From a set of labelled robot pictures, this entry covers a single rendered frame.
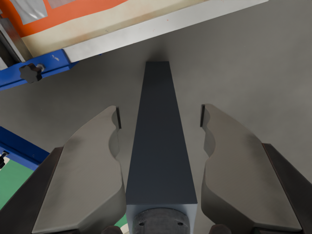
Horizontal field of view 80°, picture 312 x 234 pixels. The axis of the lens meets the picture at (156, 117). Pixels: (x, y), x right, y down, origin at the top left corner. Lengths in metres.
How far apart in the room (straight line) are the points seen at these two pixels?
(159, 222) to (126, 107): 1.32
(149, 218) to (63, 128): 1.63
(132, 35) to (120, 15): 0.06
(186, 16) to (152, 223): 0.48
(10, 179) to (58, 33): 0.66
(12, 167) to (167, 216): 0.66
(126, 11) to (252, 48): 1.28
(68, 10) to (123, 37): 0.15
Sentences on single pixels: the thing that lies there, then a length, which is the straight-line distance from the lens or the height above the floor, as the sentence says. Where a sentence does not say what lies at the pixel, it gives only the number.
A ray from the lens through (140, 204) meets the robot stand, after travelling 0.50.
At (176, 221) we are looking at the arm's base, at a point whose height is 1.23.
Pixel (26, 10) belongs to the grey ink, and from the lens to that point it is 0.59.
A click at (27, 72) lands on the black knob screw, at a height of 1.06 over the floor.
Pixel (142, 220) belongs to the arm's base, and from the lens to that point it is 0.51.
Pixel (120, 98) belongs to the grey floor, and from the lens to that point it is 1.68.
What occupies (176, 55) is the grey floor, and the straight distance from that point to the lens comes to 1.52.
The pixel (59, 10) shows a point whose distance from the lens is 0.56.
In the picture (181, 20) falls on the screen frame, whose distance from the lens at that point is 0.48.
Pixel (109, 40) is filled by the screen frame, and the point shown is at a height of 0.99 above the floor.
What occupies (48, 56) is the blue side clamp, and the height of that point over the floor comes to 1.00.
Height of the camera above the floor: 1.47
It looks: 58 degrees down
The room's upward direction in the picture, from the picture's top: 180 degrees counter-clockwise
